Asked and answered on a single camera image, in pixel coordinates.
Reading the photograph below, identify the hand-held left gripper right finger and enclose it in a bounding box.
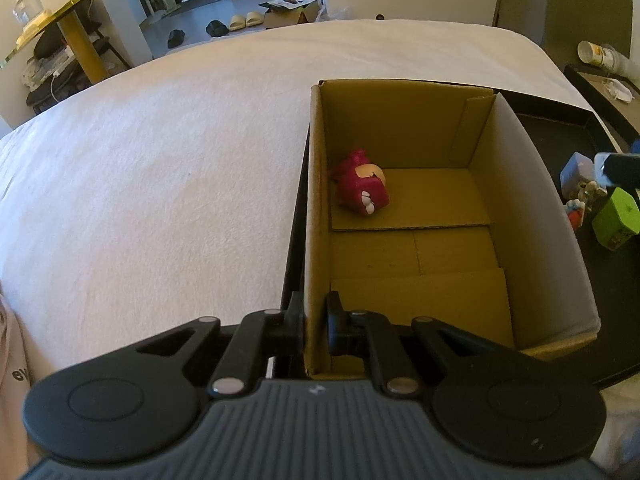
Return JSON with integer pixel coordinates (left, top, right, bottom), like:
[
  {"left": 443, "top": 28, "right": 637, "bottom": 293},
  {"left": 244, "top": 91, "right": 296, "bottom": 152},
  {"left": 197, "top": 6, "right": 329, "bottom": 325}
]
[{"left": 324, "top": 291, "right": 523, "bottom": 401}]

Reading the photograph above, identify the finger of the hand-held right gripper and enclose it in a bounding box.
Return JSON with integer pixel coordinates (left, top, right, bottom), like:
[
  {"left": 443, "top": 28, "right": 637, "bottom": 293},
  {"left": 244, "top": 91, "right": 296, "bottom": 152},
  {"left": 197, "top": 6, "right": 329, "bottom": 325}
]
[{"left": 599, "top": 140, "right": 640, "bottom": 189}]

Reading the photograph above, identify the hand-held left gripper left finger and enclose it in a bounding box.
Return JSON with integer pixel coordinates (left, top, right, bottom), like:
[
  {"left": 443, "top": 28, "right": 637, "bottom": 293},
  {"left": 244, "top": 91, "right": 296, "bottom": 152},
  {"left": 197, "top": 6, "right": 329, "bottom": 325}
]
[{"left": 132, "top": 290, "right": 307, "bottom": 399}]

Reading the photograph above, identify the beige small figurine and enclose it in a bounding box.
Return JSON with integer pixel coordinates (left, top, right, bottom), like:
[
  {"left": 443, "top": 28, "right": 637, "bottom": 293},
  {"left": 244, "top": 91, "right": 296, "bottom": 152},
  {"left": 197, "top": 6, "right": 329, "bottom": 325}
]
[{"left": 575, "top": 180, "right": 608, "bottom": 207}]

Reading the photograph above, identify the lavender box toy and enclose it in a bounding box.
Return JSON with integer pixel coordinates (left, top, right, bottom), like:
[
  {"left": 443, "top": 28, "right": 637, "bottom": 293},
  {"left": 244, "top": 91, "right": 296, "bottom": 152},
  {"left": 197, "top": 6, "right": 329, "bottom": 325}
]
[{"left": 559, "top": 152, "right": 597, "bottom": 196}]

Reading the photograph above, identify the green cube toy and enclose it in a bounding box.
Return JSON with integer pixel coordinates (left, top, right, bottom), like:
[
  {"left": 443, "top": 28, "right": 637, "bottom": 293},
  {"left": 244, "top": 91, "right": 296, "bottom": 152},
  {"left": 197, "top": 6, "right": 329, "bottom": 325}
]
[{"left": 591, "top": 187, "right": 640, "bottom": 252}]

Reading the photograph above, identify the red white small figurine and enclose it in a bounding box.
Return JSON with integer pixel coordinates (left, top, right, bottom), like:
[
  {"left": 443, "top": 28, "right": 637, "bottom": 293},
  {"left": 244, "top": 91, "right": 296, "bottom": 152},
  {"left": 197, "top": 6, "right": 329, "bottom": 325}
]
[{"left": 565, "top": 200, "right": 587, "bottom": 231}]

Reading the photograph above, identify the black tray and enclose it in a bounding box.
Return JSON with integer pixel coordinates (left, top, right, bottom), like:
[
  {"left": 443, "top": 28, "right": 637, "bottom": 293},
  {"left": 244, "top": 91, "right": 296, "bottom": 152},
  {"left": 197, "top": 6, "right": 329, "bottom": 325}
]
[{"left": 267, "top": 87, "right": 640, "bottom": 391}]

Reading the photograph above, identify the brown cardboard box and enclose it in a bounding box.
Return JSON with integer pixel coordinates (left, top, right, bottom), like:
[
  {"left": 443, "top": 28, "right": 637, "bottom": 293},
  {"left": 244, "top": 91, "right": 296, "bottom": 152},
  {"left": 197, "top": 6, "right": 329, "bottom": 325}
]
[{"left": 302, "top": 79, "right": 601, "bottom": 380}]

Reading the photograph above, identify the red plush figure toy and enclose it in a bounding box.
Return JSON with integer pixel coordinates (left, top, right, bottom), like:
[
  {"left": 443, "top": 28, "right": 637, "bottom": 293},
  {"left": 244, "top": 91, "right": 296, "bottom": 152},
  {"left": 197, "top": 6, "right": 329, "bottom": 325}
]
[{"left": 330, "top": 147, "right": 392, "bottom": 218}]

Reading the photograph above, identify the dark framed side table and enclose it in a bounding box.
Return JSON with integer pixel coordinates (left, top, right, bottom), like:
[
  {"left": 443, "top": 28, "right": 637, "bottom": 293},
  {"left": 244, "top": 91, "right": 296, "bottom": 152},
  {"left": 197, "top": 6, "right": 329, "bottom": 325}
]
[{"left": 564, "top": 62, "right": 640, "bottom": 151}]

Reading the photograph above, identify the white face mask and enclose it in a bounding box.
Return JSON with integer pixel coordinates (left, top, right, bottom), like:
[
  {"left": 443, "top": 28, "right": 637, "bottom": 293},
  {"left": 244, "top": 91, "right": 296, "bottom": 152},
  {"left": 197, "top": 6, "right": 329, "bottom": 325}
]
[{"left": 602, "top": 77, "right": 639, "bottom": 104}]

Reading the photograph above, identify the clear plastic cup stack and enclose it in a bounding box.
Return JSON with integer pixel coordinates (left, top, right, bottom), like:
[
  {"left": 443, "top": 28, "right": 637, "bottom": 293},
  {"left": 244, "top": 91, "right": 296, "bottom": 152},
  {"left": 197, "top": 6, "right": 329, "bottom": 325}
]
[{"left": 607, "top": 46, "right": 640, "bottom": 82}]

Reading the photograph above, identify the printed paper cup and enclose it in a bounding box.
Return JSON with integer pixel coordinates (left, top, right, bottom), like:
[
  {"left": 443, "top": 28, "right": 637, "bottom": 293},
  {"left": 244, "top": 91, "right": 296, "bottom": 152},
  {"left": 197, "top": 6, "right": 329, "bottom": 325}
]
[{"left": 577, "top": 40, "right": 618, "bottom": 69}]

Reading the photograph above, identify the pink printed garment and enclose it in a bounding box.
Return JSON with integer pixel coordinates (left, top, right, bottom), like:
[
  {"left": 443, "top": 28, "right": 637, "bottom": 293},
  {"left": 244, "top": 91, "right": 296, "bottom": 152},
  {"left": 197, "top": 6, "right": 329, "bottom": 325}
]
[{"left": 0, "top": 292, "right": 51, "bottom": 480}]

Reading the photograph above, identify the open cardboard carton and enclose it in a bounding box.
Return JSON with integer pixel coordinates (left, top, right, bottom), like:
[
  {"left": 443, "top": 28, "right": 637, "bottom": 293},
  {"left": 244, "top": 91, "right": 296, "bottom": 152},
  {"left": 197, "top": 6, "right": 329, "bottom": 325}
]
[{"left": 262, "top": 0, "right": 321, "bottom": 30}]

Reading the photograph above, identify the white plastic bag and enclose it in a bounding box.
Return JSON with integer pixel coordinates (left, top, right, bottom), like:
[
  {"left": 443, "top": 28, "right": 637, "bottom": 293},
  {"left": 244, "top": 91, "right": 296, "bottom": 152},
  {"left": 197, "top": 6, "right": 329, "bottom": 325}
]
[{"left": 316, "top": 5, "right": 351, "bottom": 23}]

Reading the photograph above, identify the round glass table gold leg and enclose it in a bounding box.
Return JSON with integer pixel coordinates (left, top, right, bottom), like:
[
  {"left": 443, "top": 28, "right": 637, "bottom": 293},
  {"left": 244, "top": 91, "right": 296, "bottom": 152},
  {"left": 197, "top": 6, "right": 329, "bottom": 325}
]
[{"left": 0, "top": 0, "right": 141, "bottom": 84}]

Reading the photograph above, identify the glass jar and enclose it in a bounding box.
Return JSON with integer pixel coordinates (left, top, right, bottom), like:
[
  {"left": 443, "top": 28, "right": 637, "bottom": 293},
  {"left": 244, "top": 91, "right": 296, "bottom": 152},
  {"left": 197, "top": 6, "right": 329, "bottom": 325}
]
[{"left": 12, "top": 0, "right": 44, "bottom": 26}]

